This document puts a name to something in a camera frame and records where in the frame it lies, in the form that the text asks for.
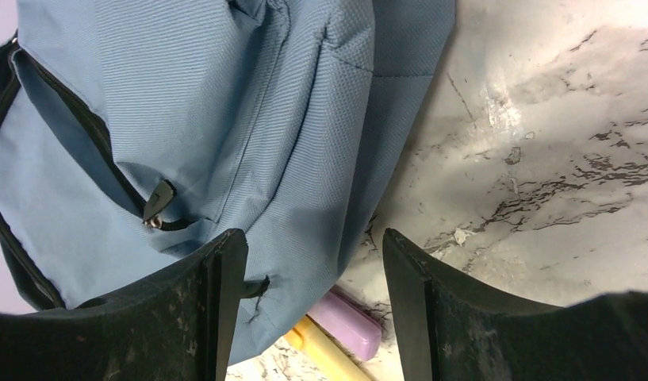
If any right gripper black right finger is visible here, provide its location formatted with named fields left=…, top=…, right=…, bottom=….
left=382, top=229, right=648, bottom=380

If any yellow orange highlighter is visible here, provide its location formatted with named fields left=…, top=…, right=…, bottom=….
left=284, top=316, right=371, bottom=381

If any blue student backpack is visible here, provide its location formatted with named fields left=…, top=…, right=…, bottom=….
left=0, top=1, right=456, bottom=364

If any pink highlighter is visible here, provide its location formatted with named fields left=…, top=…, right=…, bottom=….
left=308, top=287, right=382, bottom=361

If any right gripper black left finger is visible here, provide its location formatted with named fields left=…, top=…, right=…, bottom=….
left=0, top=229, right=247, bottom=380

